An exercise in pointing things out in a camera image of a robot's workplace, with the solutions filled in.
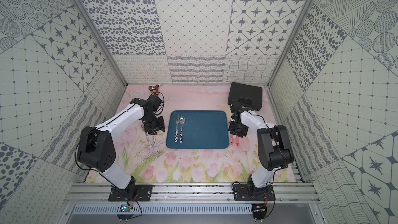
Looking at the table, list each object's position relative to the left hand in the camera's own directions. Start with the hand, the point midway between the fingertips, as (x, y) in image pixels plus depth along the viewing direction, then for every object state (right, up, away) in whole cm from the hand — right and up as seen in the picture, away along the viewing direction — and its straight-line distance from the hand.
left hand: (162, 129), depth 86 cm
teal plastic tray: (+22, -2, +10) cm, 24 cm away
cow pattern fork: (+7, -4, +8) cm, 11 cm away
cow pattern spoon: (+9, +2, +12) cm, 15 cm away
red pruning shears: (-16, +25, +28) cm, 41 cm away
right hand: (+44, -5, +5) cm, 44 cm away
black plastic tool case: (+56, +19, +24) cm, 64 cm away
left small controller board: (-13, -35, -15) cm, 40 cm away
